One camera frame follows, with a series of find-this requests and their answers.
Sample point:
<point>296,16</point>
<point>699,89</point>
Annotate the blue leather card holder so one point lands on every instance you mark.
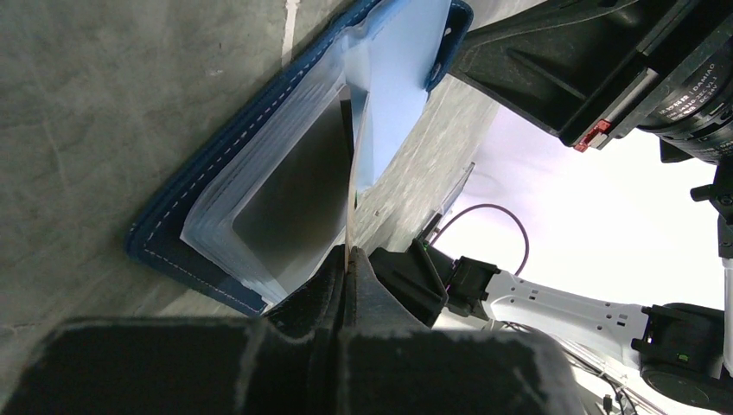
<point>397,51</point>

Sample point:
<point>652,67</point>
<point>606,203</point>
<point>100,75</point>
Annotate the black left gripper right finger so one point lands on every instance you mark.
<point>388,362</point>

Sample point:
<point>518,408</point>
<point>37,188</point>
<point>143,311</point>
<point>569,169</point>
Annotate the black credit card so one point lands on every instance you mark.
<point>294,218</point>

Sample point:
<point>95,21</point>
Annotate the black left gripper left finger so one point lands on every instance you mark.
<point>279,363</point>

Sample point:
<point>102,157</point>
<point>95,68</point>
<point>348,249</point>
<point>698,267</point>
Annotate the aluminium rail frame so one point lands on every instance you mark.
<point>444,207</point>

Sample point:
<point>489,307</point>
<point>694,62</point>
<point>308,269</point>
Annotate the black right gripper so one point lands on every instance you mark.
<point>587,72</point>

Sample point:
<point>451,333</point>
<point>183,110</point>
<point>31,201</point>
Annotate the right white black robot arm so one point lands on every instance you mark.
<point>682,351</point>

